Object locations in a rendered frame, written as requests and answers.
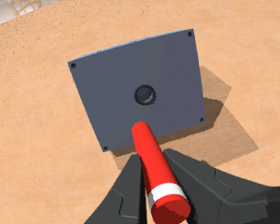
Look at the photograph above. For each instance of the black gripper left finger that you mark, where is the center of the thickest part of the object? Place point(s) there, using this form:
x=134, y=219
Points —
x=126, y=201

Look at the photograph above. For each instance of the grey sloped panel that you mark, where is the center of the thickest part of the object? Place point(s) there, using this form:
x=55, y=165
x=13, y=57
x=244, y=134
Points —
x=155, y=80

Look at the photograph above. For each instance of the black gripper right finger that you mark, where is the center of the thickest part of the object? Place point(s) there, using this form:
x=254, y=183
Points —
x=216, y=197

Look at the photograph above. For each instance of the red peg with white band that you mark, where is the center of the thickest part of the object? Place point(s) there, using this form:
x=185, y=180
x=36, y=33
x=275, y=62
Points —
x=166, y=200

